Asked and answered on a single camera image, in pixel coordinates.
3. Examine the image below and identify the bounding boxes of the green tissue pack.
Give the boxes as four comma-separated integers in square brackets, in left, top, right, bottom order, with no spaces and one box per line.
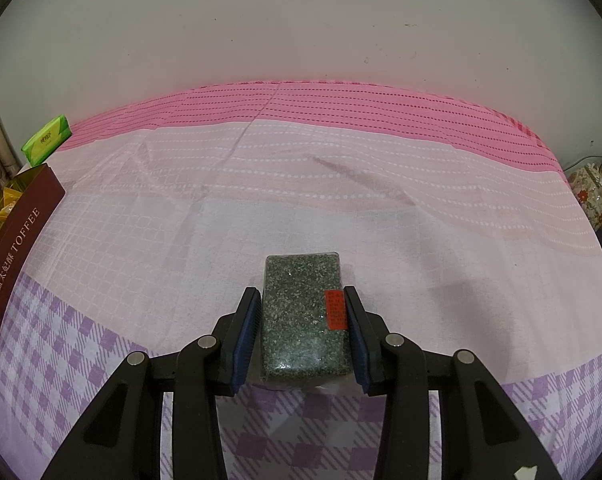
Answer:
[21,115,73,166]

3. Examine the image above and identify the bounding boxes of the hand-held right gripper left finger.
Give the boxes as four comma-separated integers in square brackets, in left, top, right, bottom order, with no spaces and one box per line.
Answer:
[41,287,262,480]

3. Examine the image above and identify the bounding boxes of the grey speckled snack block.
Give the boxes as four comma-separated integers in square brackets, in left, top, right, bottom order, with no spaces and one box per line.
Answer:
[261,252,356,391]

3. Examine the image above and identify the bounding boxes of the pink and purple checked bedsheet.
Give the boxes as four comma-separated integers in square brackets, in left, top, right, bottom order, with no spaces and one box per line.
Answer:
[0,79,602,480]

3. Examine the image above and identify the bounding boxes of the black cable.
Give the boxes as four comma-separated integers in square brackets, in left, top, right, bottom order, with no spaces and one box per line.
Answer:
[563,154,602,173]

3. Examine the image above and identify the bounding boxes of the floral box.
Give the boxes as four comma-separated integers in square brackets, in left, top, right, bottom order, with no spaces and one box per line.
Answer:
[566,162,602,231]

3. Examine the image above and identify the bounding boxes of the maroon and gold tin box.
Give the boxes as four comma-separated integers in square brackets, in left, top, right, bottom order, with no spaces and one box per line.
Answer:
[0,162,66,351]

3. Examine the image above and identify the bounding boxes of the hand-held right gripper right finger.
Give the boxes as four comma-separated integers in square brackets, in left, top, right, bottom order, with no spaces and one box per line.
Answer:
[343,285,564,480]

